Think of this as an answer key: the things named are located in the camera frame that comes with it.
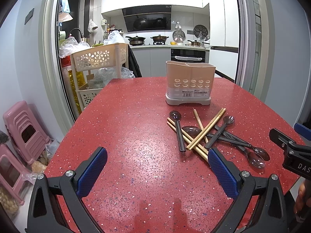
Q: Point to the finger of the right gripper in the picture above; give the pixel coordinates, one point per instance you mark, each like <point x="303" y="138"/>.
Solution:
<point x="283" y="141"/>
<point x="303" y="131"/>

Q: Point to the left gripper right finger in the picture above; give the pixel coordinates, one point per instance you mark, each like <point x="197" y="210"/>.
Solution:
<point x="269" y="214"/>

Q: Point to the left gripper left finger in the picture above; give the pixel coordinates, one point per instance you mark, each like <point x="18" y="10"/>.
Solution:
<point x="45" y="213"/>

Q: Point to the dark translucent plastic spoon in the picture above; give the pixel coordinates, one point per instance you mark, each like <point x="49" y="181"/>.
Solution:
<point x="227" y="120"/>
<point x="264" y="154"/>
<point x="193" y="131"/>
<point x="253" y="158"/>
<point x="176" y="117"/>

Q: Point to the patterned bamboo chopstick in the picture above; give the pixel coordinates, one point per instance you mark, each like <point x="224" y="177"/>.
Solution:
<point x="204" y="132"/>

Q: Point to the plain bamboo chopstick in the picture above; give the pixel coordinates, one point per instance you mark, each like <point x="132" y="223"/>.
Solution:
<point x="199" y="123"/>

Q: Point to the person hand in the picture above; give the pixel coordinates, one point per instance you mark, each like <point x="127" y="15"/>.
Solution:
<point x="302" y="204"/>

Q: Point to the beige utensil holder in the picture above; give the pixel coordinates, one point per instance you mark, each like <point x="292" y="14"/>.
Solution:
<point x="189" y="83"/>

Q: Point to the black built-in oven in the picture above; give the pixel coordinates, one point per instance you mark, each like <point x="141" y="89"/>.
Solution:
<point x="187" y="55"/>

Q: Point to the white refrigerator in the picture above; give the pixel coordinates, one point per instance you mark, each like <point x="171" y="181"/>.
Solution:
<point x="224" y="36"/>

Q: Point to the small saucepan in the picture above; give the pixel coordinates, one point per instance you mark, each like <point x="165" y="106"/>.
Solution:
<point x="197" y="43"/>

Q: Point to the black hanging pan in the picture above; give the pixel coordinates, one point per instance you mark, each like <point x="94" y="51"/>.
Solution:
<point x="200" y="31"/>

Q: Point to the round hanging strainer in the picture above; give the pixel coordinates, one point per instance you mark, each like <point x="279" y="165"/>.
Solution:
<point x="178" y="35"/>

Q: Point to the brown cooking pot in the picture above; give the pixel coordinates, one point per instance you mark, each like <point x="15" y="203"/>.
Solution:
<point x="159" y="40"/>

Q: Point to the black hanging bag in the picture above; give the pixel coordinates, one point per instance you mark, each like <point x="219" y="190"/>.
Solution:
<point x="133" y="64"/>

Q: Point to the beige plastic storage cart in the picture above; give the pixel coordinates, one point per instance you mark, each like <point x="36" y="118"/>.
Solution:
<point x="90" y="61"/>

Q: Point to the black range hood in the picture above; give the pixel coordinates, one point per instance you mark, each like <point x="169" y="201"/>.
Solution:
<point x="147" y="17"/>

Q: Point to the black wok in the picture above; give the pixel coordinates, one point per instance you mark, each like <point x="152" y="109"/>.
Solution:
<point x="136" y="41"/>

